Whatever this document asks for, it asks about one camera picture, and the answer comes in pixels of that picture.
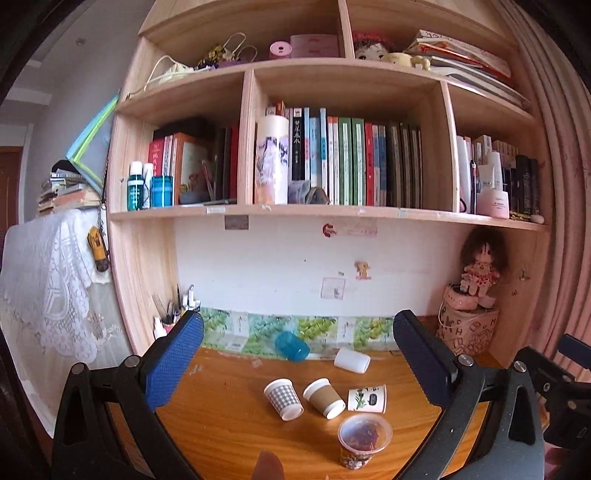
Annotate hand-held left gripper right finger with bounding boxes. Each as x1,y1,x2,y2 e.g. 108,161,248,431
393,309,546,480

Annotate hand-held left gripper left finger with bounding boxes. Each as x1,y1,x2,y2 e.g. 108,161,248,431
52,310,204,480

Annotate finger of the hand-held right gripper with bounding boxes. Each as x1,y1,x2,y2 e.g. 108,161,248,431
515,335,591,449

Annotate plant print white paper cup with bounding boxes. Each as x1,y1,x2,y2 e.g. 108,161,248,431
347,384,387,414

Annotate plain white plastic cup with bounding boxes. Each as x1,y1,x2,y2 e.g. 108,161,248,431
334,347,371,374

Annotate clear plastic cup red contents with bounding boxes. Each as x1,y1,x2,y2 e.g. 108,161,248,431
337,414,393,470

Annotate brown sleeve paper cup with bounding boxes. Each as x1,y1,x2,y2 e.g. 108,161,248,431
303,378,346,420

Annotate grey checked paper cup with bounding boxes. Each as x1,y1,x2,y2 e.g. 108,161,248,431
263,378,304,421

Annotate blue plastic cup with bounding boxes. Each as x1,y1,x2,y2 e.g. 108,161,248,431
274,331,310,361

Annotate row of upright books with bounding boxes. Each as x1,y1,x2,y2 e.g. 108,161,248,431
265,100,424,209

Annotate pens and tools holder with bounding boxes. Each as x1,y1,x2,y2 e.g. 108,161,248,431
152,284,201,326

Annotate letter print basket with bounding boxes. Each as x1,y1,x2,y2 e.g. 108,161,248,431
436,295,500,357

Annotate pink round box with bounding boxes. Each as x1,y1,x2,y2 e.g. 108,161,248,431
444,283,497,311

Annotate brown-haired rag doll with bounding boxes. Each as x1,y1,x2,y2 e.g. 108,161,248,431
460,227,509,297

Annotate leaf print paper strip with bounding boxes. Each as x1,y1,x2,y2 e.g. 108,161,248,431
199,307,402,355

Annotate yellow toy car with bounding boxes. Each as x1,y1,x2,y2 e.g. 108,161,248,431
87,226,110,273

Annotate blurred brown object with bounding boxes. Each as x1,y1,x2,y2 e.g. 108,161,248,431
253,451,284,480

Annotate white lace cloth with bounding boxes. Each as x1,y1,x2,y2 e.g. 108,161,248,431
0,209,122,365

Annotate blue jar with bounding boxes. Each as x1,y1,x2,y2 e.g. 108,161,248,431
150,175,174,208

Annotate pink lotion bottle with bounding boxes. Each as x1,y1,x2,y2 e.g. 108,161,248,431
476,190,510,219

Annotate teal bottle white cap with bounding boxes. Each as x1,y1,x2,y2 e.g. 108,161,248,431
127,161,145,212

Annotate slim white bottle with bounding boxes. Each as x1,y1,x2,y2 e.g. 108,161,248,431
141,162,154,209

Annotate illustrated picture book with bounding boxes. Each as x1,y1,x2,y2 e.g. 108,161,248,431
174,133,215,205

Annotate white and cream books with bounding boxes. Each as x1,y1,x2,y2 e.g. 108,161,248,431
456,134,494,214

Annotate pile of worn books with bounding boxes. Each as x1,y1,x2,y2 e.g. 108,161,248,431
36,159,101,217

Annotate red books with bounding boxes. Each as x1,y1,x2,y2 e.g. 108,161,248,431
148,135,178,178

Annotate row of black books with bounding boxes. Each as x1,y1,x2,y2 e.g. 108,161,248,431
502,154,541,217

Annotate grey cloth pouch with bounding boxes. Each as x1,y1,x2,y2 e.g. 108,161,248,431
288,180,331,206

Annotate dark hardcover books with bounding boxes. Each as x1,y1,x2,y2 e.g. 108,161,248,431
212,122,240,202

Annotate pink curtain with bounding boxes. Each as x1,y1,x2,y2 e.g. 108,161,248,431
501,0,591,365

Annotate white painted scroll tube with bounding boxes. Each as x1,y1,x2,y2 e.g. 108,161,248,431
254,115,290,206

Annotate green-edged blue folder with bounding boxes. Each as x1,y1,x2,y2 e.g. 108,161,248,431
66,93,121,193

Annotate brown wooden door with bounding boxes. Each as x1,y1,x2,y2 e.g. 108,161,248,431
0,146,25,241

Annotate cream face mask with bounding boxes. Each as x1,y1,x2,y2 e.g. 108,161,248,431
144,55,197,91

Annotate wooden bookshelf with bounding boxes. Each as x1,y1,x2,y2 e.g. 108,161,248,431
105,0,552,358

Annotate yellow plush toy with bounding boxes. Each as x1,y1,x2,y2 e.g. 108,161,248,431
382,52,432,71

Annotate stack of magazines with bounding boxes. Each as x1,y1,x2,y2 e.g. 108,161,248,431
404,30,532,110

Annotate floral handbag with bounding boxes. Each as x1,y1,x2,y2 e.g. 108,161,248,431
196,32,258,71

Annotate doll head red hat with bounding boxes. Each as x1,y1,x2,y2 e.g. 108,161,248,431
353,31,397,62

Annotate pink rectangular box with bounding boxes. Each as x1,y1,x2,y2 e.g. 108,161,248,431
290,34,340,59

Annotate pink square wall sticker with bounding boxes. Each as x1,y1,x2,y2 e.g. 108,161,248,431
321,277,347,301

